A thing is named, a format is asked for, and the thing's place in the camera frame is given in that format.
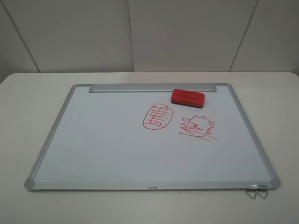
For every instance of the red whiteboard eraser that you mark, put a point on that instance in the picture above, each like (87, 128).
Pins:
(188, 98)

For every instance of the left metal binder clip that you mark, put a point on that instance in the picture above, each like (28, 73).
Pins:
(252, 191)

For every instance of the metal binder clip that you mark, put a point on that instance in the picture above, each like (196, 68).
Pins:
(262, 191)
(252, 191)

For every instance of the right metal binder clip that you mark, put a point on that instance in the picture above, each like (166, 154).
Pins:
(262, 191)

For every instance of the white whiteboard with aluminium frame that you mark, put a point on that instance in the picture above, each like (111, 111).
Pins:
(131, 137)

